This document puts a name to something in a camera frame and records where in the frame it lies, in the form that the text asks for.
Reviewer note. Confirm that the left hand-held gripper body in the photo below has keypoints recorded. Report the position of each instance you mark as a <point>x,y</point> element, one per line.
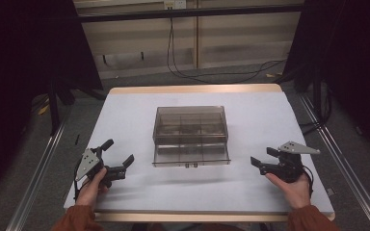
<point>88,164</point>

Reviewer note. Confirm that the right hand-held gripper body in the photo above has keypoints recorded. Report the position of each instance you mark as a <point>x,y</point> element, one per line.
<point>287,166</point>

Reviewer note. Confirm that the clear plastic drawer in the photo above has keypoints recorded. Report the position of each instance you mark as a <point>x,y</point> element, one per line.
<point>191,155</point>

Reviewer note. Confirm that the smoky clear plastic organizer box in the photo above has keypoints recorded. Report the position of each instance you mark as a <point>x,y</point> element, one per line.
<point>191,126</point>

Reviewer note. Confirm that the person's right hand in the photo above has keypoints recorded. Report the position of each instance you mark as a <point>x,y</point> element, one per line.
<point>294,190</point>

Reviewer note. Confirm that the person's left hand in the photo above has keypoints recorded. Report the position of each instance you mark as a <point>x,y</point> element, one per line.
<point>91,189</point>

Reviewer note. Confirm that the white table mat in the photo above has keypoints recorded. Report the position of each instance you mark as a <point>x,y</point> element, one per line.
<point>247,122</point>

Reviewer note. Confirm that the yellow floor tape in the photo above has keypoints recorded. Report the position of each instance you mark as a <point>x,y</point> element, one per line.
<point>271,75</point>
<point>43,109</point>

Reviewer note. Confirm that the wooden table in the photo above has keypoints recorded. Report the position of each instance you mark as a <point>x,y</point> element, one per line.
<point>192,88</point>

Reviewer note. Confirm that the black curtain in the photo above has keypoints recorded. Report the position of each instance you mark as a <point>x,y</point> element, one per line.
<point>350,64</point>
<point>19,64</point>

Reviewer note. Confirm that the black horizontal bar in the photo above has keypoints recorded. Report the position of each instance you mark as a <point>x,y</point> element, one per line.
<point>189,13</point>

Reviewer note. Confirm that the metal floor rail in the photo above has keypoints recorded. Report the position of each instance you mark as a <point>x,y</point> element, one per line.
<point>343,166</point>
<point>37,174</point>

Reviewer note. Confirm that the black stand post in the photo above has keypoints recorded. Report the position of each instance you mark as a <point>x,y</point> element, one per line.
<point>54,106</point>
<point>318,96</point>

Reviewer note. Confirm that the white wall socket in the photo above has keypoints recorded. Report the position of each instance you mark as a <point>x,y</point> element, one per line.
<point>175,4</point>

